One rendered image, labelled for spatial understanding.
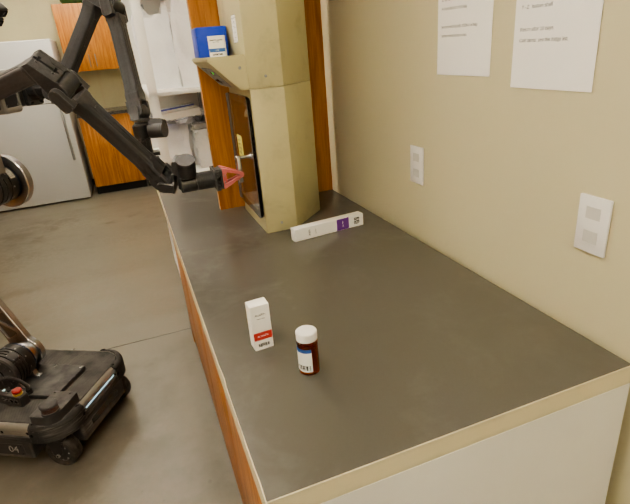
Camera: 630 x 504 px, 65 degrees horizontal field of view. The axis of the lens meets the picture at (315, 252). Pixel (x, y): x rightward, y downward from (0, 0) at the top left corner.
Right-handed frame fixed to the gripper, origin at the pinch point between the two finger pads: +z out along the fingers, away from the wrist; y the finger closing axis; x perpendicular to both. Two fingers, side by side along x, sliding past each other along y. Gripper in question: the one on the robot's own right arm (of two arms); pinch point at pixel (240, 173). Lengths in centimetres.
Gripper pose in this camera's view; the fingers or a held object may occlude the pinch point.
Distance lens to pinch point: 166.7
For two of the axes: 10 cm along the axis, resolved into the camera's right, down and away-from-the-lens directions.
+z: 9.3, -2.2, 2.9
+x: 1.0, 9.2, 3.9
